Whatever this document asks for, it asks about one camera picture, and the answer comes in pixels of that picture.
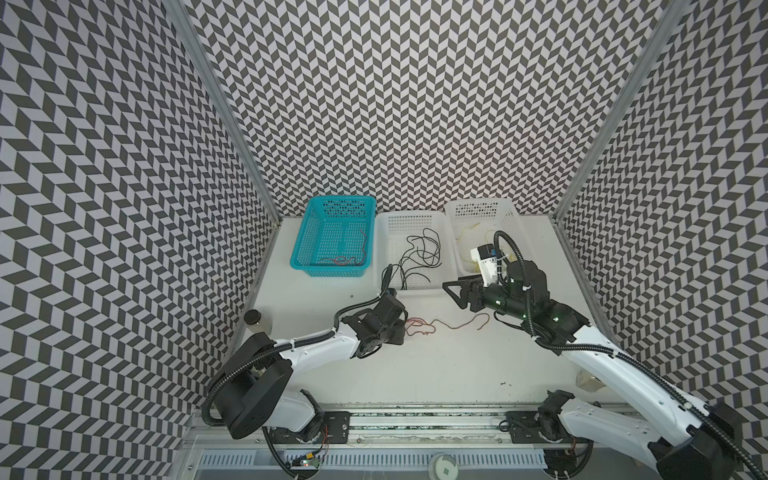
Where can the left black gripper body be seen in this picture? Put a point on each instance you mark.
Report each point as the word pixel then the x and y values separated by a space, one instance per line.
pixel 394 332

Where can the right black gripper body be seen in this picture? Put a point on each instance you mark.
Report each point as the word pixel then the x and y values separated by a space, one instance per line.
pixel 475 293

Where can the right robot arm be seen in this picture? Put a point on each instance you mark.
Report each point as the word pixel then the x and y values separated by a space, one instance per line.
pixel 677 434

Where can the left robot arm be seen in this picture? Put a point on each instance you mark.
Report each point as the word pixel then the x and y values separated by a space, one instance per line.
pixel 254 389

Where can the right white plastic basket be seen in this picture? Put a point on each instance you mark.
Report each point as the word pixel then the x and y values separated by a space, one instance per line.
pixel 473 223

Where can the white plastic basket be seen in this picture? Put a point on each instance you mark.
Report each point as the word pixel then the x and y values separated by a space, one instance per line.
pixel 418 245
pixel 473 223

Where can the middle white plastic basket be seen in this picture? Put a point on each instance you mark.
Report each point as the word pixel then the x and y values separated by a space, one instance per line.
pixel 418 245

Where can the teal plastic basket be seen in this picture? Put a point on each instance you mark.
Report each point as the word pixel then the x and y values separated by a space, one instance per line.
pixel 335 238

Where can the black cap jar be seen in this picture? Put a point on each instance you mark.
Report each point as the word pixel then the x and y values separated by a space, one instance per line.
pixel 256 322

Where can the right side clear jar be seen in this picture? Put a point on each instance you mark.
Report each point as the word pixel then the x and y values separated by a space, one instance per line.
pixel 588 382

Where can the round white knob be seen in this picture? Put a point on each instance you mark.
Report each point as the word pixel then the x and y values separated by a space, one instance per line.
pixel 443 467

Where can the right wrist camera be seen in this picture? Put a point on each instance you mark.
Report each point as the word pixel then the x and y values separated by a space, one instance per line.
pixel 485 258

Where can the aluminium front rail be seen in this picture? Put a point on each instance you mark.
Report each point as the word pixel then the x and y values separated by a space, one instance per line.
pixel 474 425

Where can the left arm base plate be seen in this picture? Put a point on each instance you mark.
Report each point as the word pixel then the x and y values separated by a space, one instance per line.
pixel 331 426

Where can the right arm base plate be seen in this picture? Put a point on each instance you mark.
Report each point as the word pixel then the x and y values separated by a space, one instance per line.
pixel 523 427

